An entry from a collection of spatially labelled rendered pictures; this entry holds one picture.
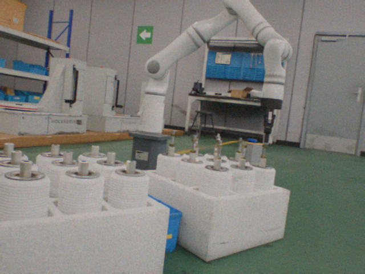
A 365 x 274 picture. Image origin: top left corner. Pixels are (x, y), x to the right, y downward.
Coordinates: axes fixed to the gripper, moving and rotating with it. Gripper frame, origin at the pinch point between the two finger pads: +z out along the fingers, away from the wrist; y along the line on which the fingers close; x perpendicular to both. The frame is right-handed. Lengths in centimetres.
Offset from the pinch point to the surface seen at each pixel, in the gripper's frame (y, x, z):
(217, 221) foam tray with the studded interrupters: -27.8, 11.4, 23.4
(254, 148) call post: 21.2, 3.6, 6.0
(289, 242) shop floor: -1.4, -12.8, 35.2
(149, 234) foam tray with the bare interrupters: -47, 25, 23
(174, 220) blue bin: -28.2, 23.5, 25.5
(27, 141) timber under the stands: 95, 175, 31
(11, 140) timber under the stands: 80, 178, 30
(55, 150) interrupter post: -38, 58, 9
